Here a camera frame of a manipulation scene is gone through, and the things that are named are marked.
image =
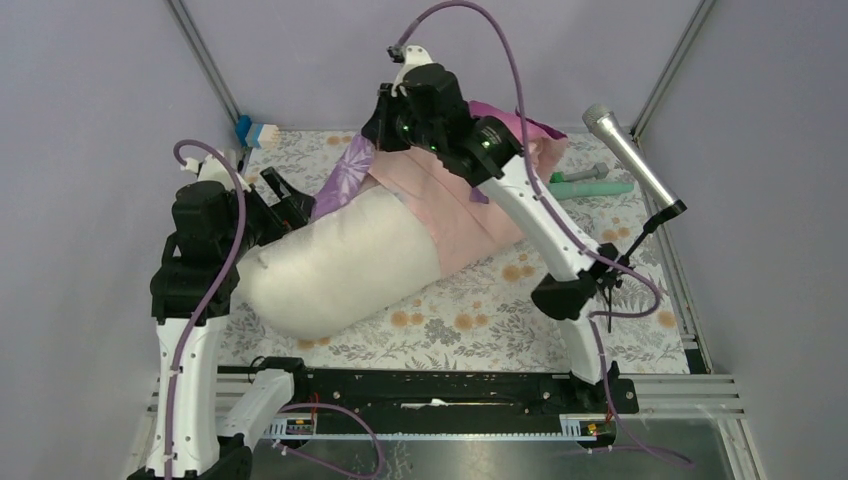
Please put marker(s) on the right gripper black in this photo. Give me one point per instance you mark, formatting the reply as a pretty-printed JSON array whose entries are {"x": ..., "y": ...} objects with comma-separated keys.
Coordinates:
[{"x": 378, "y": 129}]

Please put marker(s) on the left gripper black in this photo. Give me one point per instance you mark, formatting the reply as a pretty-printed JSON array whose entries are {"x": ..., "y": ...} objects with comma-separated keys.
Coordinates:
[{"x": 291, "y": 212}]

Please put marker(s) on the pink purple pillowcase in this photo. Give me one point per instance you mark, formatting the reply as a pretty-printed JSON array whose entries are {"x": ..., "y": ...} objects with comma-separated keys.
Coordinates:
[{"x": 465, "y": 227}]

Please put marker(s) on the white pillow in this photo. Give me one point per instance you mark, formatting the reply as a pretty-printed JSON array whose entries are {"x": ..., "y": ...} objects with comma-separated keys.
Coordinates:
[{"x": 340, "y": 269}]

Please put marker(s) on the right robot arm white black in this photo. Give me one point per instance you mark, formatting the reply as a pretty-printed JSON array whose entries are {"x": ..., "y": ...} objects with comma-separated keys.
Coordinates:
[{"x": 506, "y": 161}]

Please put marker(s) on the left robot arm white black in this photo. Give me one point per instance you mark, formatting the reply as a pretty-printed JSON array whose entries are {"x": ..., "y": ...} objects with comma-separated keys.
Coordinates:
[{"x": 215, "y": 226}]

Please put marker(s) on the blue white block toy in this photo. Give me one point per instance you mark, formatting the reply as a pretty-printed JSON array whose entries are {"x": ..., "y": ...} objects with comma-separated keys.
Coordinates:
[{"x": 256, "y": 135}]

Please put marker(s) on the green toy flashlight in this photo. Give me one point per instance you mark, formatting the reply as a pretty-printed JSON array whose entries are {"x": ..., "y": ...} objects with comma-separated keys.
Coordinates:
[{"x": 586, "y": 183}]

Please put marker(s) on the silver microphone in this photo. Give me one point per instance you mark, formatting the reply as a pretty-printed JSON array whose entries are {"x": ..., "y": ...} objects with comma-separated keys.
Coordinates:
[{"x": 603, "y": 124}]

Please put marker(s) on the floral table cloth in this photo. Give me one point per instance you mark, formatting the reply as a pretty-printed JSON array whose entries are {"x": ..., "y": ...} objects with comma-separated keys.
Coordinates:
[{"x": 481, "y": 318}]

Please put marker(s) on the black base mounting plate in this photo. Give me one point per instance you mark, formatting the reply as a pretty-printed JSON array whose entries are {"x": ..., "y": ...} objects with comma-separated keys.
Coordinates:
[{"x": 369, "y": 393}]

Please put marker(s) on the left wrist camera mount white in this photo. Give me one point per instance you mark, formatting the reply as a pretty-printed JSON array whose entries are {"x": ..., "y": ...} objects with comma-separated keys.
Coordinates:
[{"x": 211, "y": 168}]

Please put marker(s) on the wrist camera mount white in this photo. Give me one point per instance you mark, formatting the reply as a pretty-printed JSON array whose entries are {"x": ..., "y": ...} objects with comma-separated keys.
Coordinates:
[
  {"x": 211, "y": 168},
  {"x": 408, "y": 57}
]

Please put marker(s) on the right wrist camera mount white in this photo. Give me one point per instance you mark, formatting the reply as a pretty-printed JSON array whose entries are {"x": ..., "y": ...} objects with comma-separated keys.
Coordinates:
[{"x": 408, "y": 57}]

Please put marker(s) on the white slotted cable duct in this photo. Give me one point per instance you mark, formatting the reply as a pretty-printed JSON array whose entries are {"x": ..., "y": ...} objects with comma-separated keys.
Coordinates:
[{"x": 433, "y": 427}]

